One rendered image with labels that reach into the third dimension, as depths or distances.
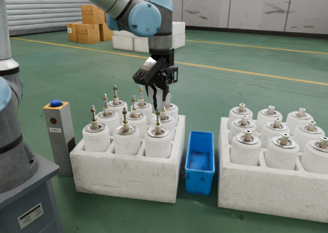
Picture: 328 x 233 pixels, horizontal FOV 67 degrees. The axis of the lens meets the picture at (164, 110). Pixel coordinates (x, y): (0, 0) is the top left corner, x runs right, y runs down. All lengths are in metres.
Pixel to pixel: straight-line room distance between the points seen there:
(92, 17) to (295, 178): 4.13
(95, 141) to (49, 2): 5.66
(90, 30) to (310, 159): 4.02
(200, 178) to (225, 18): 5.38
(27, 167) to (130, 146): 0.36
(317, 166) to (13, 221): 0.86
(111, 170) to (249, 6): 5.36
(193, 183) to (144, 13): 0.64
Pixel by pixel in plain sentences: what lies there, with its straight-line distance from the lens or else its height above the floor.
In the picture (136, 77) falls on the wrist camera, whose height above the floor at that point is 0.48.
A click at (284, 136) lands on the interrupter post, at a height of 0.28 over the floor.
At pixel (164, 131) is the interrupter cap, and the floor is 0.25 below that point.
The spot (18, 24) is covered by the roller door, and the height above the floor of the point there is 0.22.
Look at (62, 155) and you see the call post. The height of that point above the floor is 0.10.
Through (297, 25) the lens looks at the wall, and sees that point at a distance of 5.79.
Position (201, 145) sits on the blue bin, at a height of 0.04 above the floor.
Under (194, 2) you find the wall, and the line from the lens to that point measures 6.45.
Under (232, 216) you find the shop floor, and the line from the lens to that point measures 0.96.
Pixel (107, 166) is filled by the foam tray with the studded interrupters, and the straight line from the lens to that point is 0.93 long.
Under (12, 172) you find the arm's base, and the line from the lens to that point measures 0.66.
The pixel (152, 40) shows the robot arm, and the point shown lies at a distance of 0.76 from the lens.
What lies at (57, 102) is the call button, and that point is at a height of 0.33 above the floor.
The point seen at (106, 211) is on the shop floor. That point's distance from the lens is 0.97.
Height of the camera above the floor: 0.69
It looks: 24 degrees down
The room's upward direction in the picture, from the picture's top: straight up
